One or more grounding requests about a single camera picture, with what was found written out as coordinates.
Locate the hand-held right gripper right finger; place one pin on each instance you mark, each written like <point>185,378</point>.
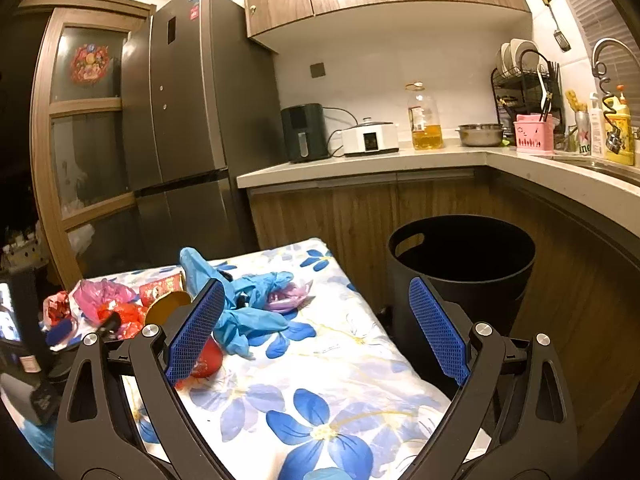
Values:
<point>440,330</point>

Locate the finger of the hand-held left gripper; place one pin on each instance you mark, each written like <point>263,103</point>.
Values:
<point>111,325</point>
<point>62,333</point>

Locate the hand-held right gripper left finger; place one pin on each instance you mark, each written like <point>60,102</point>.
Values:
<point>195,330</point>

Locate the red paper cup gold inside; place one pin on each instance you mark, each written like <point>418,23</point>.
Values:
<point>167,307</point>

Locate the blue rubber glove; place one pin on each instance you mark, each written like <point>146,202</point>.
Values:
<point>200,270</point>
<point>250,325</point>

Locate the black trash bin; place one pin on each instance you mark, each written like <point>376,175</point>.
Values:
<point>450,250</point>

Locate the purple plastic bag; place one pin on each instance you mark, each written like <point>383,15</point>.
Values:
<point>287,297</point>

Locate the red white crumpled wrapper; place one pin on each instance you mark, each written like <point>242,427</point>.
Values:
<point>55,307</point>

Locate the pink plastic bag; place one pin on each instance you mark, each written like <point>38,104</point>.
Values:
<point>102,295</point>

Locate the red round object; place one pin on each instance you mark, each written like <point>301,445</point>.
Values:
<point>210,358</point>

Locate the table with dotted cloth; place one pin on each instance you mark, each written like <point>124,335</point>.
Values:
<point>25,252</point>

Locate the white plastic bag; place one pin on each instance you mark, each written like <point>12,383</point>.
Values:
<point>80,236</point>

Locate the blue floral cloth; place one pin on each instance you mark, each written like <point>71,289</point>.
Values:
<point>325,360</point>

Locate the wooden kitchen counter cabinet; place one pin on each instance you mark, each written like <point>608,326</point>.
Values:
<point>325,210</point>

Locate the steel bowl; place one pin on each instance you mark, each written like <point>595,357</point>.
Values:
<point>480,135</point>

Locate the cooking oil bottle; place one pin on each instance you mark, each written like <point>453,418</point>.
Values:
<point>426,130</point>

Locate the white electric cooker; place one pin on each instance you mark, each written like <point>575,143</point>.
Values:
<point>370,137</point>

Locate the pink utensil holder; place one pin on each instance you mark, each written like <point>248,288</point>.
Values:
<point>534,135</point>

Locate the grey refrigerator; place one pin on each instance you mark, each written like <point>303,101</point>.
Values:
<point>200,110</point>

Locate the wooden framed glass door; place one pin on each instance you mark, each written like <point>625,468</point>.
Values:
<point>85,105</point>

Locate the dark green air fryer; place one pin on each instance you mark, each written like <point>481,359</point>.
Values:
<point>302,130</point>

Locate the black dish rack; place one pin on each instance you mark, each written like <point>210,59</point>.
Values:
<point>502,110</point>

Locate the steel sink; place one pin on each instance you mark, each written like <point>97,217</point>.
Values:
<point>600,166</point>

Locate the metal can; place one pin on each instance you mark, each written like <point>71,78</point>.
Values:
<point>582,132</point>

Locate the white pump bottle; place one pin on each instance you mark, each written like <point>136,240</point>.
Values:
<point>596,125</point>

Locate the red door decoration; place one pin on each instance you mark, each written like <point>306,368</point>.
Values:
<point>90,62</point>

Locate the yellow detergent bottle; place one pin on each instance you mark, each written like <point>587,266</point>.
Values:
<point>621,125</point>

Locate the white plate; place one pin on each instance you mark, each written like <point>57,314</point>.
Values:
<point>522,50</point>
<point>505,57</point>

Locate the hanging metal spatula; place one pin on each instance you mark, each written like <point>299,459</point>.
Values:
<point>561,37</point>

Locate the chrome faucet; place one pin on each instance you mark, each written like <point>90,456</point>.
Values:
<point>600,50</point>

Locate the window blind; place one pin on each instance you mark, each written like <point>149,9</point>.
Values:
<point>600,5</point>

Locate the dark wall socket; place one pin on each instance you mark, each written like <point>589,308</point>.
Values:
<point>317,70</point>

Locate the wooden door frame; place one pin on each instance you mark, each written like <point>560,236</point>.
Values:
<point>85,2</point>

